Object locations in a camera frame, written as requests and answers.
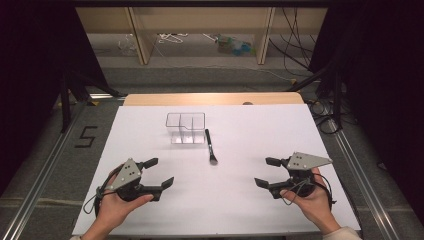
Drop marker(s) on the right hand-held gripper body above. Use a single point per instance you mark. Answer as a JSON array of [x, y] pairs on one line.
[[305, 161]]

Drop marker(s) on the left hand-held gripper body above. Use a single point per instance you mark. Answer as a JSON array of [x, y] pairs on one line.
[[126, 175]]

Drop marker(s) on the clear acrylic organizer box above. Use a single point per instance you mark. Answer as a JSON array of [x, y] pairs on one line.
[[185, 128]]

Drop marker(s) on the person's left hand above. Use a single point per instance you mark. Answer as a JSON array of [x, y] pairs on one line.
[[113, 208]]

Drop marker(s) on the person's right hand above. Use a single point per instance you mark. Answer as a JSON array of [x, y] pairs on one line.
[[315, 206]]

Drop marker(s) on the white paper sheet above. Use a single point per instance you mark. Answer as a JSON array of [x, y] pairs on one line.
[[216, 200]]

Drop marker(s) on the black metal stand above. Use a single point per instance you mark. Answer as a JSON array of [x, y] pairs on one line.
[[66, 100], [336, 96]]

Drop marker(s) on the wooden table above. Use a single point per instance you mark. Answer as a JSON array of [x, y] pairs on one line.
[[206, 99]]

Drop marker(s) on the black curtain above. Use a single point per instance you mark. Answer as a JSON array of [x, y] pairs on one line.
[[30, 66], [383, 83]]

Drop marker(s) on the clear plastic bag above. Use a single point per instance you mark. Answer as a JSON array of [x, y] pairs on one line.
[[127, 45]]

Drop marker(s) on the colourful plastic bag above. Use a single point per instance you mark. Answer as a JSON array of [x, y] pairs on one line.
[[235, 46]]

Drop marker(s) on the wooden shelf unit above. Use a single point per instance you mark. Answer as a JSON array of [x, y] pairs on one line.
[[200, 20]]

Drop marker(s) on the aluminium rail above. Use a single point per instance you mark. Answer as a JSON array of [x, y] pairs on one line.
[[363, 180], [36, 188]]

